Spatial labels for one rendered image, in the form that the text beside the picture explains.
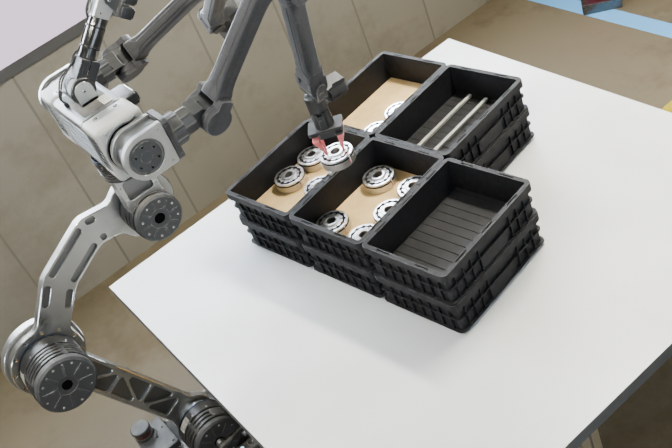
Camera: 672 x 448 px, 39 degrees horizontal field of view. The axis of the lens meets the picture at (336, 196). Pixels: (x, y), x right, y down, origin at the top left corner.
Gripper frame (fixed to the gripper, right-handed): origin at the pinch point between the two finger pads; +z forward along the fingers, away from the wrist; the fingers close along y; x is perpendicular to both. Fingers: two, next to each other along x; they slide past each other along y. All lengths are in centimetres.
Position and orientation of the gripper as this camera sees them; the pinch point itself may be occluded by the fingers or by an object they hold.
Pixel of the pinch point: (334, 149)
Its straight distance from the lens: 277.0
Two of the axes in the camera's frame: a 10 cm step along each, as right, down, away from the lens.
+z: 3.1, 7.5, 5.8
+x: 0.2, 6.1, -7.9
